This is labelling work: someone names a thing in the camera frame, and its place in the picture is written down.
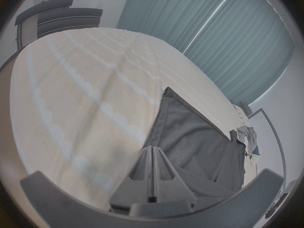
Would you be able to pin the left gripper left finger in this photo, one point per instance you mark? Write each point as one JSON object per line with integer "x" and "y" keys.
{"x": 140, "y": 189}

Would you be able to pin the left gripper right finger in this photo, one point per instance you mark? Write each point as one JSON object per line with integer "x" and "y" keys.
{"x": 166, "y": 189}

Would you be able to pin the black T-shirt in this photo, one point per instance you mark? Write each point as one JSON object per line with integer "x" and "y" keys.
{"x": 190, "y": 151}

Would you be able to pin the pile of clothes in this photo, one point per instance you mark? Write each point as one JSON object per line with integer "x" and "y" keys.
{"x": 250, "y": 136}

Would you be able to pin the bed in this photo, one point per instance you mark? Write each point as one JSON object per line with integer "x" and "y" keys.
{"x": 83, "y": 91}

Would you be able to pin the white printed pillow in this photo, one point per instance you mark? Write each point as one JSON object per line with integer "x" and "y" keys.
{"x": 242, "y": 115}

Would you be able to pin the grey bedside table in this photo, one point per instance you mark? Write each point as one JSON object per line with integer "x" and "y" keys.
{"x": 245, "y": 108}

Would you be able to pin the blue-green curtain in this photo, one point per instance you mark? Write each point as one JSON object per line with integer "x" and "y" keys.
{"x": 242, "y": 44}
{"x": 166, "y": 13}

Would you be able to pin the black chest of drawers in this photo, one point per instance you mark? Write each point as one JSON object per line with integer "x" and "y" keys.
{"x": 71, "y": 18}

